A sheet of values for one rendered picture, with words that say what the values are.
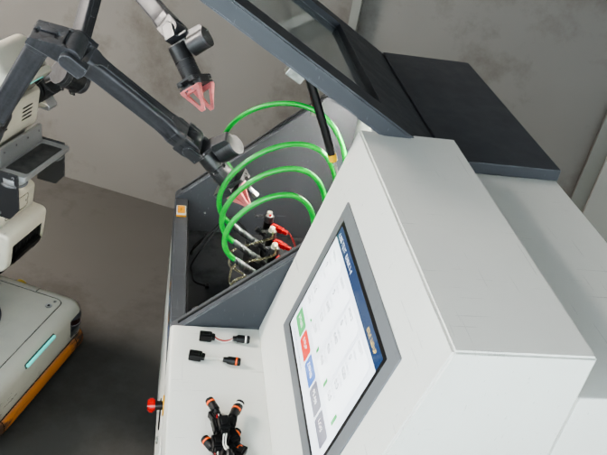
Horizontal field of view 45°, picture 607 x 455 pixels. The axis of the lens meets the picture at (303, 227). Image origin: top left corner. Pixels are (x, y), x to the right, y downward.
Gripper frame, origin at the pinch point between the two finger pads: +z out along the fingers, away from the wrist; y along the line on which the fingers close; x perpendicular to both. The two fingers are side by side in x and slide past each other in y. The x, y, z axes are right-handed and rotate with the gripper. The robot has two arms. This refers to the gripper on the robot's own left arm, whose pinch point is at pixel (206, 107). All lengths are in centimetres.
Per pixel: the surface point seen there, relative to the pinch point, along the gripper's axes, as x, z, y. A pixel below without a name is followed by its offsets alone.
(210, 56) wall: 62, -49, 137
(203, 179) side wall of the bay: 21.1, 16.0, 15.9
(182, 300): 16, 46, -28
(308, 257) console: -29, 49, -38
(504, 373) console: -73, 71, -86
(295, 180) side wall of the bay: -1.1, 28.7, 31.0
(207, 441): -5, 73, -68
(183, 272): 19.0, 39.9, -18.0
